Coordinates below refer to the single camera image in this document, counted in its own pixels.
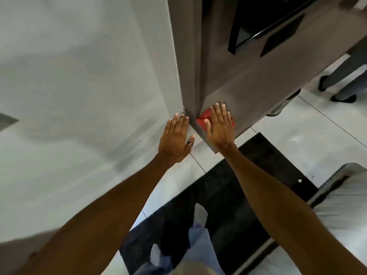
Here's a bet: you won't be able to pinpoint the red cleaning cloth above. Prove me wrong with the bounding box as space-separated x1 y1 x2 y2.
196 108 236 132

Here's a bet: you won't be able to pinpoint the white sock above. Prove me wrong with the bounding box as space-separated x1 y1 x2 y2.
194 203 209 227
150 243 162 267

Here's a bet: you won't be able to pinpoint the person's left forearm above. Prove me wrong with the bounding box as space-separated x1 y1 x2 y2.
17 154 187 275

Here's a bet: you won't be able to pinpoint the person's right hand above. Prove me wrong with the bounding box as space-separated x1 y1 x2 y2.
204 103 236 153

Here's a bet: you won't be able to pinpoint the metal fridge foot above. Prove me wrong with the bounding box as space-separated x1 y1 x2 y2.
266 88 302 117

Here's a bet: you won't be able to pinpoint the grey steel refrigerator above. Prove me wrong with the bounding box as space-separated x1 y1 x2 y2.
167 0 367 154

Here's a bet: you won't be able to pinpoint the person's right forearm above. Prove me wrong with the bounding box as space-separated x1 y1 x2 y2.
219 143 367 275

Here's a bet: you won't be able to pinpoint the black floor mat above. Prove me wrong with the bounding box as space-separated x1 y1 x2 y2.
119 132 319 275

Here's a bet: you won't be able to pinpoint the black fridge dispenser panel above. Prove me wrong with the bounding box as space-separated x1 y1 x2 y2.
228 0 325 57

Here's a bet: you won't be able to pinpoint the blue jeans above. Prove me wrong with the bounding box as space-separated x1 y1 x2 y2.
134 223 227 275

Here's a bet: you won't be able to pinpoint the person's left hand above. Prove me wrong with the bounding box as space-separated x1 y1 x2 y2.
157 113 196 167

